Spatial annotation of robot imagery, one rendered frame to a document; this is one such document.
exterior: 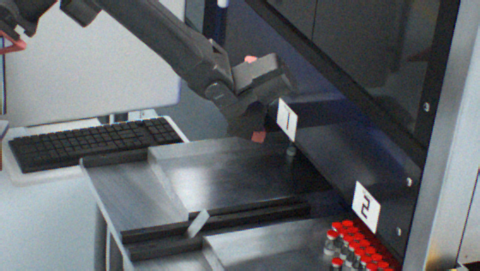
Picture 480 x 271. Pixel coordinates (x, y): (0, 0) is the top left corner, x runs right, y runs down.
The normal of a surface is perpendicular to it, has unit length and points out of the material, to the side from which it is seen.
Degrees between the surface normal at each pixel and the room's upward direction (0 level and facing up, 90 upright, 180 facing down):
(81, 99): 90
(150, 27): 106
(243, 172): 0
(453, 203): 90
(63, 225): 0
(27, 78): 90
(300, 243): 0
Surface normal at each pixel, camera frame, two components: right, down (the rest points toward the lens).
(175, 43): 0.18, 0.71
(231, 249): 0.09, -0.87
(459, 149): 0.38, 0.48
